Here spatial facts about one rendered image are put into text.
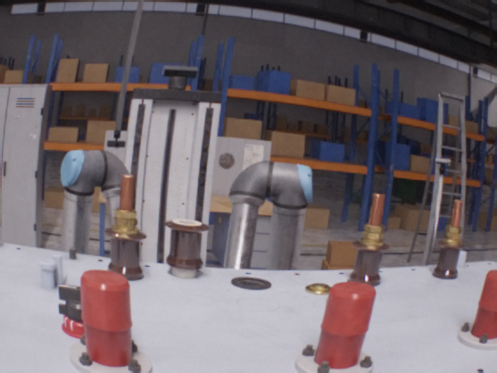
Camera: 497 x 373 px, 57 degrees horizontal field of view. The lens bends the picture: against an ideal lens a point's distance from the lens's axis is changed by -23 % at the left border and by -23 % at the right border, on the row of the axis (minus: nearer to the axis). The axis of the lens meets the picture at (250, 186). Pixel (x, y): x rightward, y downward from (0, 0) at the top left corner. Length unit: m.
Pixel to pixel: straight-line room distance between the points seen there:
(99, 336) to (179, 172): 1.51
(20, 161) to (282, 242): 4.13
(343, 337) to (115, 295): 0.31
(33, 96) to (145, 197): 3.67
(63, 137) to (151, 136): 6.79
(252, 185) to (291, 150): 7.51
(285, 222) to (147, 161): 0.56
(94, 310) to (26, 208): 5.08
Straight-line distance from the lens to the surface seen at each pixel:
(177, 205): 2.13
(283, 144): 9.29
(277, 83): 9.14
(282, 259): 1.92
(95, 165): 1.70
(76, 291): 0.79
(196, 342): 0.84
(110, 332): 0.66
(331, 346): 0.75
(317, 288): 1.16
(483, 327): 0.93
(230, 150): 5.98
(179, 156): 2.11
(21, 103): 5.64
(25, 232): 5.77
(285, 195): 1.84
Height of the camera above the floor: 1.70
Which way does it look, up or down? 7 degrees down
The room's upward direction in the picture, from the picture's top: 6 degrees clockwise
